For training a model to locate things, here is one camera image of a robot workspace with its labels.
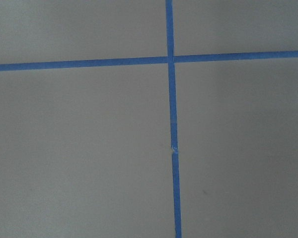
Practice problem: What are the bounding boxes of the blue tape grid lines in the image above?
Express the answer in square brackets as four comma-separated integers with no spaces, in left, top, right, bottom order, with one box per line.
[0,0,298,238]

